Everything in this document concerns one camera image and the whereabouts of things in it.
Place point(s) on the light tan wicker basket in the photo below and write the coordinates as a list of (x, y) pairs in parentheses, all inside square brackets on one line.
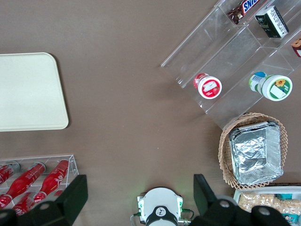
[(224, 153)]

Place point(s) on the small black white carton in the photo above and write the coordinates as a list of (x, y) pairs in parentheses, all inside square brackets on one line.
[(272, 22)]

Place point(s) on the teal snack box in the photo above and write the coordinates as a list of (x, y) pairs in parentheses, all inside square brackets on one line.
[(289, 217)]

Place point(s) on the green lid yogurt cup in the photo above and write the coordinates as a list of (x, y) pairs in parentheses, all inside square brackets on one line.
[(275, 87)]

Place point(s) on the red lid yogurt cup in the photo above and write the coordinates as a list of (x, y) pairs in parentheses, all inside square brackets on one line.
[(209, 87)]

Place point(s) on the white rectangular snack tray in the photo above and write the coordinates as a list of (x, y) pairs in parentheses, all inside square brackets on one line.
[(237, 194)]

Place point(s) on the chocolate chip cookie box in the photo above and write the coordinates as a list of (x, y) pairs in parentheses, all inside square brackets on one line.
[(297, 48)]

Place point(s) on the rice cracker bag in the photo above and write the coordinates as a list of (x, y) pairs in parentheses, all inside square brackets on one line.
[(288, 204), (256, 201)]

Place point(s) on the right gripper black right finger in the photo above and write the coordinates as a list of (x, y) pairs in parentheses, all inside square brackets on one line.
[(211, 212)]

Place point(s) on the red cola bottle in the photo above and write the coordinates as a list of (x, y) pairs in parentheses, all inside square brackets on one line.
[(55, 177), (4, 174), (26, 180), (22, 204), (58, 193)]

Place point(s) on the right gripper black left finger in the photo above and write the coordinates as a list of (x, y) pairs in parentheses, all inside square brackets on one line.
[(58, 212)]

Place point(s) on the Snickers chocolate bar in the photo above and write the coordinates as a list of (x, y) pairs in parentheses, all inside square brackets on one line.
[(245, 7)]

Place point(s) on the clear acrylic stepped stand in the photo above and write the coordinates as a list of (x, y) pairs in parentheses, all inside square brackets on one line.
[(235, 58)]

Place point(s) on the beige plastic tray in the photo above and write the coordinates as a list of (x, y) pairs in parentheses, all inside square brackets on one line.
[(28, 94)]

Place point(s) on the clear acrylic bottle rack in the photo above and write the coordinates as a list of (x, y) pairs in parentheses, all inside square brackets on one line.
[(73, 164)]

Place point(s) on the small teal snack pack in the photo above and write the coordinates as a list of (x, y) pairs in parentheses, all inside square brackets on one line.
[(284, 196)]

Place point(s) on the aluminium foil container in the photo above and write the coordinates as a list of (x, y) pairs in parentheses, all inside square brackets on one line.
[(254, 155)]

